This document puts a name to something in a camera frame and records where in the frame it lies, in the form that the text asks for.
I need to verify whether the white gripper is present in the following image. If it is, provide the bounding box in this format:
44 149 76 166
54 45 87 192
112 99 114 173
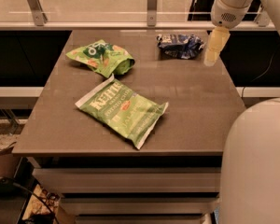
203 0 251 66

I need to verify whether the blue chip bag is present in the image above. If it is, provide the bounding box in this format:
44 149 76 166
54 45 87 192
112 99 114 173
157 35 205 60

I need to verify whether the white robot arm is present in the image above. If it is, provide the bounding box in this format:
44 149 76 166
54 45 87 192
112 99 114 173
204 0 280 224

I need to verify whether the green crumpled snack bag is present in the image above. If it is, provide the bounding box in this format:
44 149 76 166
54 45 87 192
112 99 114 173
66 39 135 78

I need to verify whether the green Kettle jalapeno chip bag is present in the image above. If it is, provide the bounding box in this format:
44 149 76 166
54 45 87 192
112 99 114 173
76 76 169 149

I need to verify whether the grey drawer cabinet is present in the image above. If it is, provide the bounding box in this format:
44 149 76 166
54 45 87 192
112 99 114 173
14 30 245 223

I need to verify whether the black device lower left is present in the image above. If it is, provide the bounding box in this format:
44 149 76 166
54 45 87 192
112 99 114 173
0 176 60 224

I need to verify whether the right metal railing post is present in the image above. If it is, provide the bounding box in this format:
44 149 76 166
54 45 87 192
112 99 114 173
254 6 270 27

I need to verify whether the metal railing post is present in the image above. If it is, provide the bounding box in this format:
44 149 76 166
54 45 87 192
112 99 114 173
27 0 48 26
147 0 158 26
254 6 270 27

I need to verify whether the middle metal railing post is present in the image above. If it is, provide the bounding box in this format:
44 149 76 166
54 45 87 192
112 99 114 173
147 0 158 26

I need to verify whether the left metal railing post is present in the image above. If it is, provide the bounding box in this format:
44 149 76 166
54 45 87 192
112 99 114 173
27 0 48 26

